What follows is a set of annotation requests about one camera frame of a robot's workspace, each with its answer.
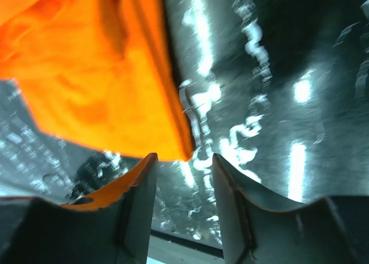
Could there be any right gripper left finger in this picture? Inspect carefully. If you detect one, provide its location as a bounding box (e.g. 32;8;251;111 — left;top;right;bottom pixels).
1;153;158;263

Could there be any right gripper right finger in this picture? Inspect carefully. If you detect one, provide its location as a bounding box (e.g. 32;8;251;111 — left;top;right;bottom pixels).
212;154;363;263

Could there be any orange t shirt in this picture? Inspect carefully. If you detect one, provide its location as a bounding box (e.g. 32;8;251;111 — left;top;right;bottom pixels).
1;0;194;161

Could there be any black marble pattern mat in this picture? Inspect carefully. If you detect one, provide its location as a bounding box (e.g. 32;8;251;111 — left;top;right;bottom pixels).
0;0;369;247

